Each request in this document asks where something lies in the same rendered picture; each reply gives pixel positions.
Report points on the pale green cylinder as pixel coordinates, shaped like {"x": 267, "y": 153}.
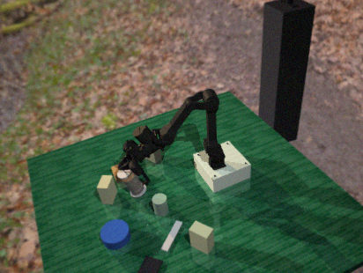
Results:
{"x": 160, "y": 205}

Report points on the blue short cylinder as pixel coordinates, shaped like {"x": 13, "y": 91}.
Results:
{"x": 115, "y": 234}

